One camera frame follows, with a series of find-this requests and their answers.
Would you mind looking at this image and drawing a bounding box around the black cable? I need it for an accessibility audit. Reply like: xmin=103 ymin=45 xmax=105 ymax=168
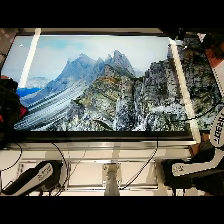
xmin=171 ymin=101 xmax=224 ymax=123
xmin=50 ymin=142 xmax=71 ymax=197
xmin=0 ymin=142 xmax=24 ymax=173
xmin=119 ymin=132 xmax=160 ymax=192

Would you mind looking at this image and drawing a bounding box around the silver frame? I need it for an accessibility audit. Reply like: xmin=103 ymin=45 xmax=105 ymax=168
xmin=0 ymin=139 xmax=202 ymax=197

